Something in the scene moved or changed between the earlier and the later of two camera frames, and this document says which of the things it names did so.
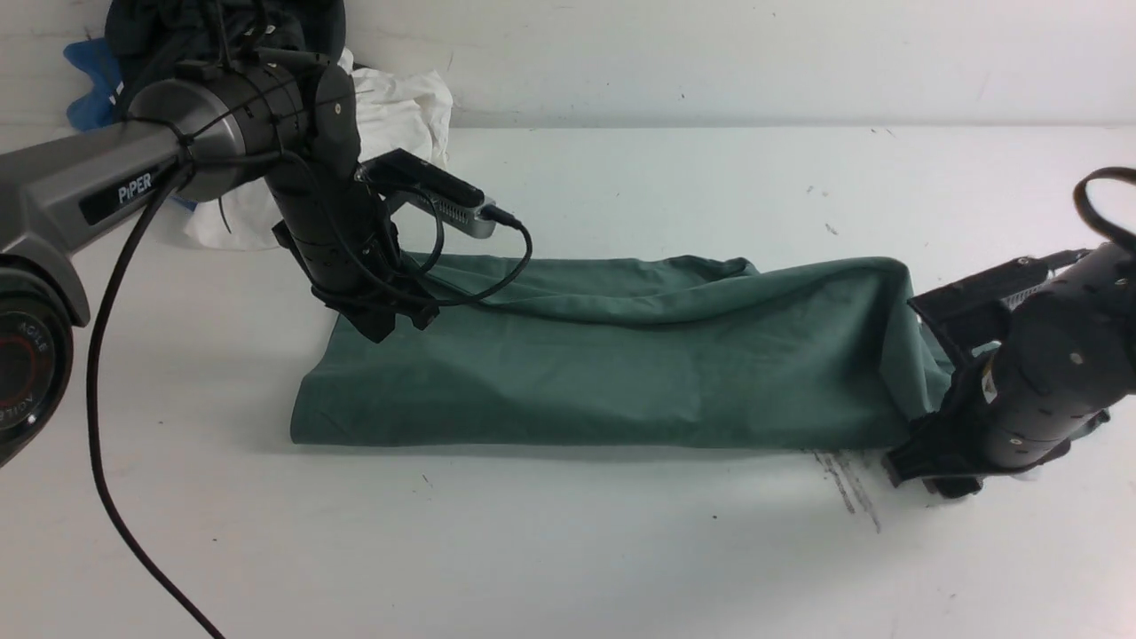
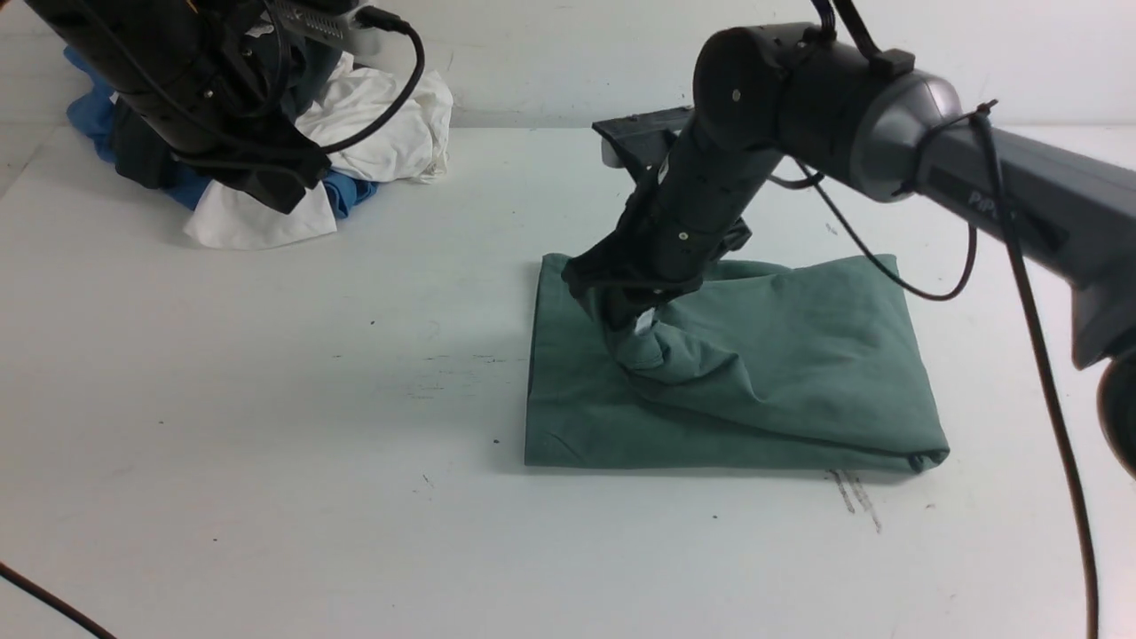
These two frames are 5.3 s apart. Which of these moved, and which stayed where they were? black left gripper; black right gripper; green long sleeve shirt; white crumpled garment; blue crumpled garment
Moved: green long sleeve shirt; black right gripper; black left gripper
Stayed: white crumpled garment; blue crumpled garment
